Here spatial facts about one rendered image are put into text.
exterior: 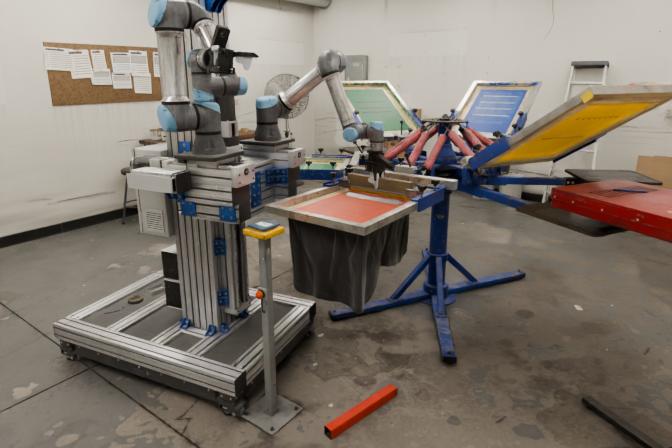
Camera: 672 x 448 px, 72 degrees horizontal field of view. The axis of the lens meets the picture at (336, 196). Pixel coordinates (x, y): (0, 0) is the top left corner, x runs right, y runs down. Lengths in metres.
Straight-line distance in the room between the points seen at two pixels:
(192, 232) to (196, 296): 0.37
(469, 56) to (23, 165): 5.36
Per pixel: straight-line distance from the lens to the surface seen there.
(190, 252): 2.61
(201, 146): 2.13
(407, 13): 7.14
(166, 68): 2.08
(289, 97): 2.62
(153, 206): 2.63
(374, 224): 1.98
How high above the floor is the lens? 1.59
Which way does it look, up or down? 15 degrees down
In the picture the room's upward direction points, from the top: straight up
